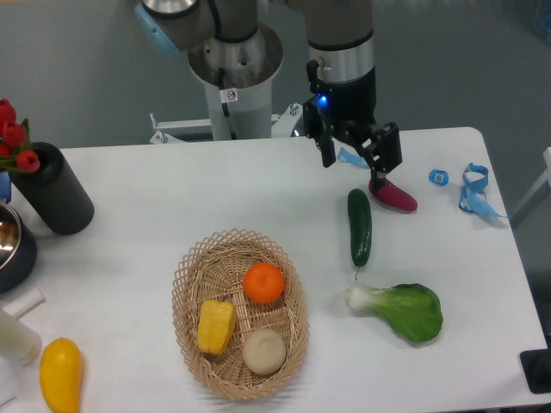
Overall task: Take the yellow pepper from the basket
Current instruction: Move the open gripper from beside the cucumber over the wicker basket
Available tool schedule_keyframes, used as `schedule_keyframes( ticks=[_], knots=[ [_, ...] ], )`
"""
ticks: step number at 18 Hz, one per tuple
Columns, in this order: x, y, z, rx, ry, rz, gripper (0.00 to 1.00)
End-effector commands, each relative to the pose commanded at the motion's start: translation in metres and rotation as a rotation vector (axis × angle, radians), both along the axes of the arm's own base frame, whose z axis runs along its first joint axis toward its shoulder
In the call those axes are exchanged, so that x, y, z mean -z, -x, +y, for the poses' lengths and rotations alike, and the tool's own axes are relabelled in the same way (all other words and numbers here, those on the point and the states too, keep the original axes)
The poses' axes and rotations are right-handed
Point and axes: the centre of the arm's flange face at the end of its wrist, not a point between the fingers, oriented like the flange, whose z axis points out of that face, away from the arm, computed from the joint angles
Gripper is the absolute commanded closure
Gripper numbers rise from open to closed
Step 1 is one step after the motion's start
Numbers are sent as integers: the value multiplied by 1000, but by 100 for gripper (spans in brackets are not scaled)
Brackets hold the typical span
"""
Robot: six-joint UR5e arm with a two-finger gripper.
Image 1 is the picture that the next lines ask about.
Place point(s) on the green cucumber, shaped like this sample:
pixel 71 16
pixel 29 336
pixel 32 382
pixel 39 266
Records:
pixel 360 221

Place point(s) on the purple sweet potato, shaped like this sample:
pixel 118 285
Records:
pixel 393 197

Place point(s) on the dark metal pot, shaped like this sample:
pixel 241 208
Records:
pixel 18 249

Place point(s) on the white plastic bottle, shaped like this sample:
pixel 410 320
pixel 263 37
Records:
pixel 19 343

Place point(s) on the blue tangled ribbon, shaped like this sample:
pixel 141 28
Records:
pixel 473 199

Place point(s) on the yellow squash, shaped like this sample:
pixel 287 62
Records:
pixel 61 368

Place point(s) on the red tulip flowers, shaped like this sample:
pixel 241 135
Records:
pixel 17 152

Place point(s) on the woven wicker basket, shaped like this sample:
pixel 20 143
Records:
pixel 214 269

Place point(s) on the black device at edge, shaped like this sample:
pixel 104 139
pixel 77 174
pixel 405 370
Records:
pixel 536 369

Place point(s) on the white flat block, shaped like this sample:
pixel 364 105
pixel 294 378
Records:
pixel 24 303

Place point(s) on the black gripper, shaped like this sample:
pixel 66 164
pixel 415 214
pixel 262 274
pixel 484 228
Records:
pixel 345 111

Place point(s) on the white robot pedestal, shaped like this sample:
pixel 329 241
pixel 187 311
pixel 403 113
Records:
pixel 237 80

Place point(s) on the green bok choy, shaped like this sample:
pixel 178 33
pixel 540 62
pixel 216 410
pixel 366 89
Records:
pixel 411 310

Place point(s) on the orange fruit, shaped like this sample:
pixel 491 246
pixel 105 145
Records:
pixel 263 283

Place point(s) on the black cylindrical vase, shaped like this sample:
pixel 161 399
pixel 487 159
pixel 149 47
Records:
pixel 55 192

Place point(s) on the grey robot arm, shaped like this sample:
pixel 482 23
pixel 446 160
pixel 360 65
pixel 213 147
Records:
pixel 339 34

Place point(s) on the yellow bell pepper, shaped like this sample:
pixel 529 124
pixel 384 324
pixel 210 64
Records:
pixel 217 322

